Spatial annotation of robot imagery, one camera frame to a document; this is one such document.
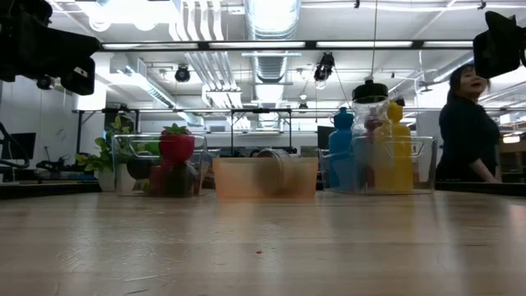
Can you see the blue plastic bottle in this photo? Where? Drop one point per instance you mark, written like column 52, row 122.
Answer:
column 340, row 140

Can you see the white pillar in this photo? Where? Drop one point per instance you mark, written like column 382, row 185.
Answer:
column 427, row 123

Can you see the clear plastic bin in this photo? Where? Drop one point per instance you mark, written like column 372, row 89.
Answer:
column 201, row 144
column 423, row 164

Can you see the black ceiling spotlight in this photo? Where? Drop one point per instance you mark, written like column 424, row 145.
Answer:
column 183, row 74
column 45, row 83

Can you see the green apple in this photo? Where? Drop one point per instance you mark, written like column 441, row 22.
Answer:
column 152, row 147

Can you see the black background rack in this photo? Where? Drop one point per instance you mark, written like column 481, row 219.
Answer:
column 261, row 110

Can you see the person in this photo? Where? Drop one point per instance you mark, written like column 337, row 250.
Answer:
column 466, row 135

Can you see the tin can blue label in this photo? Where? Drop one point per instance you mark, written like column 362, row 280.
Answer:
column 273, row 153
column 273, row 174

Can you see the orange plastic bin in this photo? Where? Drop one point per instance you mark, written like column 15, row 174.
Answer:
column 230, row 177

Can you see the silver ventilation duct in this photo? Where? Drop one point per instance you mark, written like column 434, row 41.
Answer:
column 269, row 66

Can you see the black round knob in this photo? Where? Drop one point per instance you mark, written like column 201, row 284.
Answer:
column 370, row 92

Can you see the red strawberry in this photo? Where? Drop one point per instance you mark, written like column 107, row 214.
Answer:
column 176, row 144

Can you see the green artificial plant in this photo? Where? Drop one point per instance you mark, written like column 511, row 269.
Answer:
column 104, row 158

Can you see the black monitor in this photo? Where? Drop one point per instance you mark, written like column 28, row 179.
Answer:
column 324, row 137
column 24, row 144

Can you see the black desk clutter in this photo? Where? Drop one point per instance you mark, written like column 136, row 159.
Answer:
column 53, row 165

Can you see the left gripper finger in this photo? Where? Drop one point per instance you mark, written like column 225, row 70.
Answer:
column 78, row 78

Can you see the black ceiling camera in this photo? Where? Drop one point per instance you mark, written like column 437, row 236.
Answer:
column 324, row 67

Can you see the yellow plastic bottle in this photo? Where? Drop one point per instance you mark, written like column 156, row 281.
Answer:
column 400, row 144

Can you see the black aluminium frame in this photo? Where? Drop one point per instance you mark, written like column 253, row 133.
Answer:
column 370, row 44

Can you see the purple plastic bottle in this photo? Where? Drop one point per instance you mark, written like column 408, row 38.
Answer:
column 372, row 123

